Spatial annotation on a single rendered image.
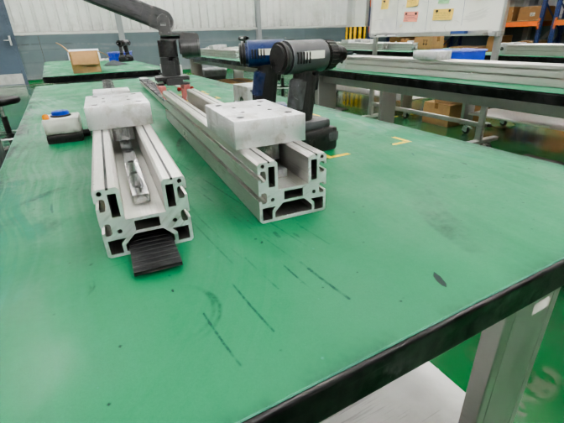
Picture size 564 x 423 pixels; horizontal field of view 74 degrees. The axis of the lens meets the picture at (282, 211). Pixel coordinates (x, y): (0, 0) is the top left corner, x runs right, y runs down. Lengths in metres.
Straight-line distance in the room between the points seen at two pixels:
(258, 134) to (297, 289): 0.25
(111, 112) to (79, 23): 11.56
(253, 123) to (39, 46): 11.77
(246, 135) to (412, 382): 0.77
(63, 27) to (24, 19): 0.83
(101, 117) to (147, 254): 0.36
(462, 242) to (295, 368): 0.27
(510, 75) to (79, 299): 1.91
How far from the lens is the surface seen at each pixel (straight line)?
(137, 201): 0.50
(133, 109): 0.75
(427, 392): 1.06
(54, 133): 1.09
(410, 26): 4.14
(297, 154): 0.53
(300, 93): 0.78
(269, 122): 0.54
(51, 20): 12.25
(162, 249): 0.46
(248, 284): 0.39
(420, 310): 0.37
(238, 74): 6.12
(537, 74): 1.98
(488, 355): 0.79
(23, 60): 12.27
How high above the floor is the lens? 1.01
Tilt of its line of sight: 25 degrees down
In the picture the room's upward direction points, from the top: 2 degrees counter-clockwise
